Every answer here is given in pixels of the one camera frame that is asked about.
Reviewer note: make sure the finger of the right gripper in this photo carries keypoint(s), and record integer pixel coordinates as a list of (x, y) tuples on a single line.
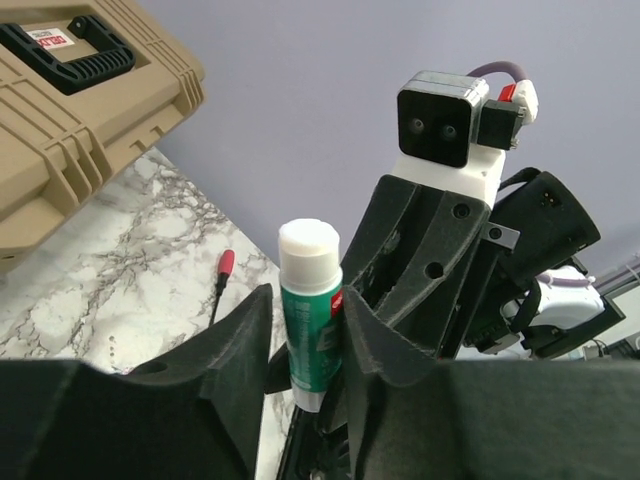
[(375, 259), (438, 242)]

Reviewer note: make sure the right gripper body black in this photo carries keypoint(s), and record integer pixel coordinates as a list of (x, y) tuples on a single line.
[(471, 250)]

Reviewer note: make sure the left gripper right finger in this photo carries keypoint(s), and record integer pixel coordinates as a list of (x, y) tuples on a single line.
[(413, 417)]

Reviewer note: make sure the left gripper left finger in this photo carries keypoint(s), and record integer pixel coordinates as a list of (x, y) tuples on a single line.
[(192, 413)]

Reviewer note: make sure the small green white tube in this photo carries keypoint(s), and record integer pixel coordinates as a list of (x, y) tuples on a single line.
[(311, 291)]

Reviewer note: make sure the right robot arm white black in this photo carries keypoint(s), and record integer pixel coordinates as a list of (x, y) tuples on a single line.
[(547, 305)]

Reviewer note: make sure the tan plastic tool case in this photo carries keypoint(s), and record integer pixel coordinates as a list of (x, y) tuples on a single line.
[(87, 87)]

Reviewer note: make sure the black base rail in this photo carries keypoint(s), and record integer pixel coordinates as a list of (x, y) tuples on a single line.
[(317, 445)]

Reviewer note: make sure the red handled screwdriver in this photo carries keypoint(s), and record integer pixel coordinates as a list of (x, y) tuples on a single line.
[(224, 270)]

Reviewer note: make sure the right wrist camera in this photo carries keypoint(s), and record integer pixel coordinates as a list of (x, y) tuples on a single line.
[(454, 129)]

